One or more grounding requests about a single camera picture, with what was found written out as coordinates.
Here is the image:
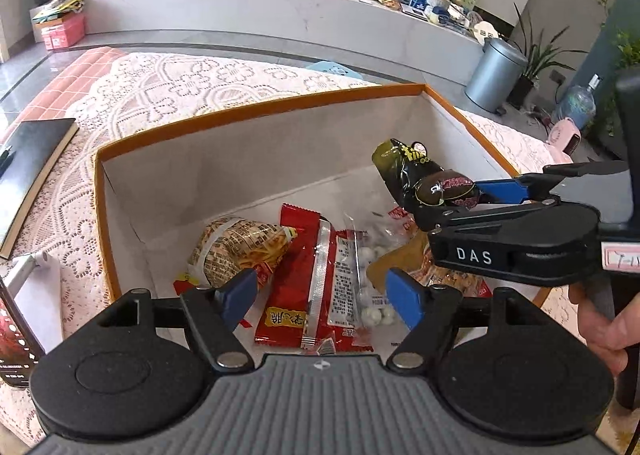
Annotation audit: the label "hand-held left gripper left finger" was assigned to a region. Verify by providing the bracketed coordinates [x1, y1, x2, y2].
[92, 267, 259, 375]

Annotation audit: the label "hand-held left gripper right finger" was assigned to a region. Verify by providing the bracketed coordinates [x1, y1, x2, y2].
[385, 268, 556, 375]

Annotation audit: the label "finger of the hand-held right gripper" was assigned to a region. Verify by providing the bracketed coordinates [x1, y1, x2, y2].
[475, 161, 629, 206]
[412, 199, 556, 234]

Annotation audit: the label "white ball candy packet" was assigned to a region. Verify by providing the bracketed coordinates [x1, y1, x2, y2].
[344, 214, 402, 337]

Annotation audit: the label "orange snack packet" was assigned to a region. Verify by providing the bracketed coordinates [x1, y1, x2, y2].
[369, 235, 493, 298]

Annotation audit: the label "fries print snack packet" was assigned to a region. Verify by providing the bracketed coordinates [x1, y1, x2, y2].
[172, 216, 299, 297]

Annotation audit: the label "red snack packet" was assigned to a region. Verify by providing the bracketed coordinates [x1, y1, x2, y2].
[254, 203, 375, 354]

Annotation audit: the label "dark green snack packet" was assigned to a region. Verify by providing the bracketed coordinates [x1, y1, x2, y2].
[371, 138, 447, 217]

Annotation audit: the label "orange-rimmed white box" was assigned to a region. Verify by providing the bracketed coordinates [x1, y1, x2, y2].
[92, 82, 522, 318]

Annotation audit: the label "person's right hand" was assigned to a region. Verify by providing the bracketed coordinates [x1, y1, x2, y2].
[567, 280, 632, 376]

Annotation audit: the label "clear water bottle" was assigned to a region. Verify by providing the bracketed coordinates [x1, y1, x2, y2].
[554, 75, 599, 132]

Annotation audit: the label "grey trash can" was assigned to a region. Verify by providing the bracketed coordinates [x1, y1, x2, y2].
[464, 37, 529, 114]

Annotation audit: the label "potted long-leaf plant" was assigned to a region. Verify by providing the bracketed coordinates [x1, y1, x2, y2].
[504, 4, 588, 109]

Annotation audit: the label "green leafy plant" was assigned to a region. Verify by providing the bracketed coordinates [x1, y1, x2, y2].
[599, 29, 640, 138]

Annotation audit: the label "black notebook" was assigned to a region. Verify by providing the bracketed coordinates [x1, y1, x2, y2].
[0, 118, 80, 259]

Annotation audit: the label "white marble cabinet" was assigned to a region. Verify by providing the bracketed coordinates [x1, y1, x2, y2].
[0, 0, 488, 86]

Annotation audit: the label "pink boxes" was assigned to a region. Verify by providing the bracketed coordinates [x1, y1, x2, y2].
[40, 14, 87, 52]

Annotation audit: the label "stack of papers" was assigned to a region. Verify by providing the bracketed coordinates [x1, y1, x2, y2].
[30, 0, 86, 27]

